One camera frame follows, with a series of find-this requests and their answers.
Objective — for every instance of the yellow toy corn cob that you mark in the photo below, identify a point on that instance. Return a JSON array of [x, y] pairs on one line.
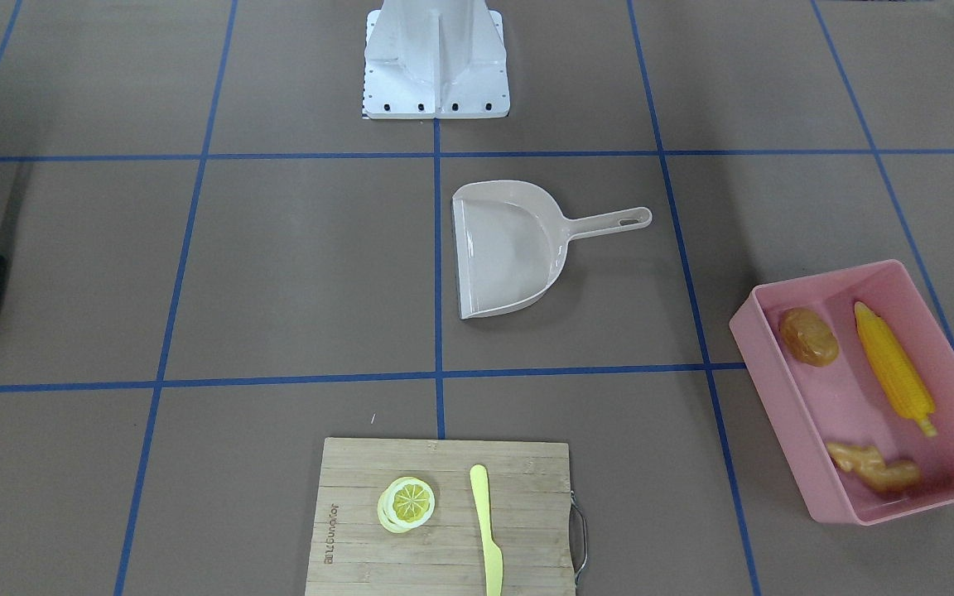
[[903, 387]]

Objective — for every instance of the brown toy potato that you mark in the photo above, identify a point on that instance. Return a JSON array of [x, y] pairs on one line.
[[807, 337]]

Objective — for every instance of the wooden cutting board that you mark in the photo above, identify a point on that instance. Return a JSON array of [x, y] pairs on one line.
[[530, 509]]

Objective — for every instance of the tan toy ginger root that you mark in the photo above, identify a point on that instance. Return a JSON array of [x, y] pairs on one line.
[[871, 468]]

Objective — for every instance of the yellow plastic knife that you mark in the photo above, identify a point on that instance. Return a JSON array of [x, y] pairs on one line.
[[492, 556]]

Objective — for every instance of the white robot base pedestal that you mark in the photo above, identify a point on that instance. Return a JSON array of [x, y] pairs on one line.
[[435, 59]]

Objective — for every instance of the yellow lemon slices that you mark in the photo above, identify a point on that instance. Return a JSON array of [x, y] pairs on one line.
[[406, 504]]

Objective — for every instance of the pink plastic bin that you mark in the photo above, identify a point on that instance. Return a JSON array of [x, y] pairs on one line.
[[810, 406]]

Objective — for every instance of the beige plastic dustpan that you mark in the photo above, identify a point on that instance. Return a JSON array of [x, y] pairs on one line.
[[512, 241]]

